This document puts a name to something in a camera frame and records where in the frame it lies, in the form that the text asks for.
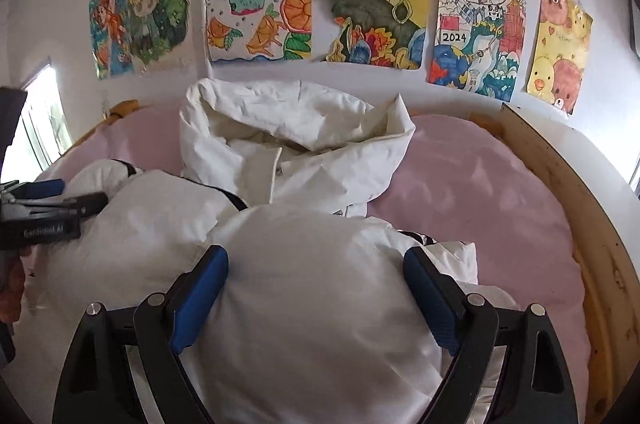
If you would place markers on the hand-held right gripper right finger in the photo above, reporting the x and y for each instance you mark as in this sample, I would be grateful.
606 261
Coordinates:
432 299

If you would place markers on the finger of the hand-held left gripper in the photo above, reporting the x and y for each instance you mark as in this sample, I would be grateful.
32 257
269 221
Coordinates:
45 188
85 204

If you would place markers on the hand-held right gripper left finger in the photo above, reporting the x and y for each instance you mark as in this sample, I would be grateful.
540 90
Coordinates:
197 299

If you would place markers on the white down jacket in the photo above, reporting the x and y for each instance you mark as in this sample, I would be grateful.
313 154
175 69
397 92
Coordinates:
310 304

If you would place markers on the person's left hand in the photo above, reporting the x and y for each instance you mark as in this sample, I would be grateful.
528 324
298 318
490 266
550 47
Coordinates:
11 296

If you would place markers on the bright window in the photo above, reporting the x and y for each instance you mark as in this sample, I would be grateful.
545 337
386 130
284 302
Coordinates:
42 124

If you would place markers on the swimming girl drawing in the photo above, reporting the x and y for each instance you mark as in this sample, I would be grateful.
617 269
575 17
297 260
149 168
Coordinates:
107 34

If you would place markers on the blond character drawing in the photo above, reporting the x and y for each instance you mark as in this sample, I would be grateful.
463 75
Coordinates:
157 9

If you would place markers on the orange juice drawing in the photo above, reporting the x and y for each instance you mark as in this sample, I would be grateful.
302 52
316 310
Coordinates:
250 4

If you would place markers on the city landmarks drawing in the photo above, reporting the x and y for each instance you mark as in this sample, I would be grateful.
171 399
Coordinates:
475 24

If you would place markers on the bears and chicks drawing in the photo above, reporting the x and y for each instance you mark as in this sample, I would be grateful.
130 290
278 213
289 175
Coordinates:
560 49

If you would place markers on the wooden bed frame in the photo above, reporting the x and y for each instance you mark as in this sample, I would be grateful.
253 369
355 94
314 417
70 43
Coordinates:
575 184

